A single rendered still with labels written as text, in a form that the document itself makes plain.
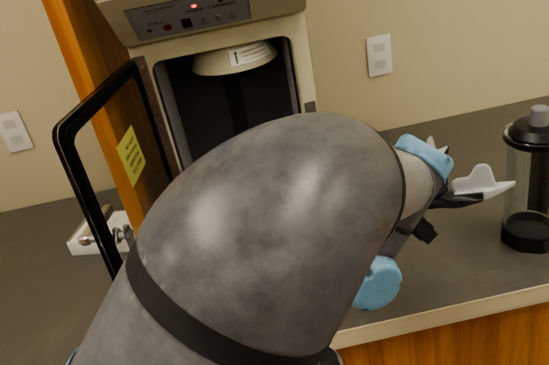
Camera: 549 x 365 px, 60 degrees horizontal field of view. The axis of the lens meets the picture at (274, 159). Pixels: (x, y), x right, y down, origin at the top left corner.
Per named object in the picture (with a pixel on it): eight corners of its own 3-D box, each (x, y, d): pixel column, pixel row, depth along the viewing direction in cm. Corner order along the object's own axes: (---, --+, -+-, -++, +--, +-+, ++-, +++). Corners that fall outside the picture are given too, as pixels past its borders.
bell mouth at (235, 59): (193, 58, 105) (187, 33, 102) (272, 42, 106) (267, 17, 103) (190, 82, 89) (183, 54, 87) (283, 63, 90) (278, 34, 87)
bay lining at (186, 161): (199, 170, 124) (161, 34, 107) (297, 149, 124) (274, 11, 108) (198, 222, 102) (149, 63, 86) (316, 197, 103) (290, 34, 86)
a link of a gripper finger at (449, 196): (484, 198, 70) (421, 201, 73) (484, 206, 71) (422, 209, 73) (480, 180, 74) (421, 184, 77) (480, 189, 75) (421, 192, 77)
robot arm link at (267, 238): (193, 11, 20) (395, 126, 65) (87, 224, 22) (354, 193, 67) (437, 147, 16) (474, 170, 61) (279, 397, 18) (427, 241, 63)
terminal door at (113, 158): (192, 239, 101) (134, 56, 83) (151, 360, 75) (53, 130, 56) (188, 239, 101) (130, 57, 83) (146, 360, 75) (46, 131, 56)
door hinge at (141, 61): (186, 234, 103) (130, 57, 85) (198, 231, 103) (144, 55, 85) (186, 238, 101) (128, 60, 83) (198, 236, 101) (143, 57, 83)
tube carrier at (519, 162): (527, 209, 97) (536, 113, 87) (576, 236, 88) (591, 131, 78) (484, 228, 94) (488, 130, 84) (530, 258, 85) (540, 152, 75)
